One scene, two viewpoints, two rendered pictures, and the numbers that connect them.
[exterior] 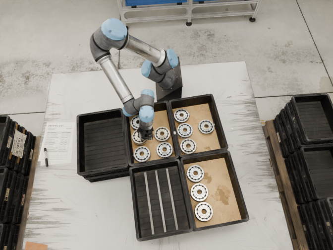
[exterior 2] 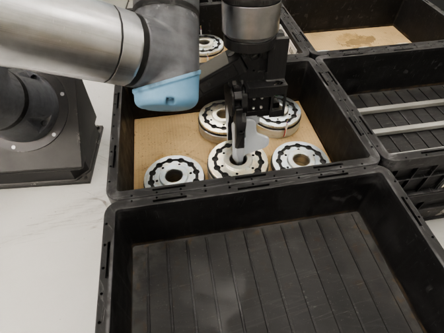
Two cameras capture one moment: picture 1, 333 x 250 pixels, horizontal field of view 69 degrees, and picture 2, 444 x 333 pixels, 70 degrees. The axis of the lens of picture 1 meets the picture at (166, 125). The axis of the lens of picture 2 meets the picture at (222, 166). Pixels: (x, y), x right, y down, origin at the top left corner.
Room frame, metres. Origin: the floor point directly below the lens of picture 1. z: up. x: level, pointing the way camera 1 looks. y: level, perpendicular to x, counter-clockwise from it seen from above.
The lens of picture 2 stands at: (0.65, 0.52, 1.28)
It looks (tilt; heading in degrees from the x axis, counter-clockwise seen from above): 49 degrees down; 267
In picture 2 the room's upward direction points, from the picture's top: straight up
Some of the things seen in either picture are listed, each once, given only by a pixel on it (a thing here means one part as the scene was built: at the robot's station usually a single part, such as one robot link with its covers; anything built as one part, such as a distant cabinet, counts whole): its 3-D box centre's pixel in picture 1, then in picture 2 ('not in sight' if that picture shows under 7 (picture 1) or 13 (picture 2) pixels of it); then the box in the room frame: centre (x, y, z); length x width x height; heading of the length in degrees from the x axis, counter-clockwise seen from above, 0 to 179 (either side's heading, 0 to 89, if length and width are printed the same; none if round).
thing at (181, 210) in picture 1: (160, 199); (428, 115); (0.21, 0.06, 0.87); 0.40 x 0.30 x 0.11; 7
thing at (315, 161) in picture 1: (316, 175); not in sight; (0.40, -1.19, 0.31); 0.40 x 0.30 x 0.34; 1
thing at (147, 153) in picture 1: (141, 154); (300, 162); (0.49, 0.16, 0.86); 0.10 x 0.10 x 0.01
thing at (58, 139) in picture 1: (57, 142); not in sight; (0.66, 0.79, 0.70); 0.33 x 0.23 x 0.01; 1
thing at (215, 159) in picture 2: (139, 136); (238, 161); (0.60, 0.17, 0.88); 0.10 x 0.10 x 0.01
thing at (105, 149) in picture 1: (103, 143); (277, 307); (0.57, 0.40, 0.87); 0.40 x 0.30 x 0.11; 7
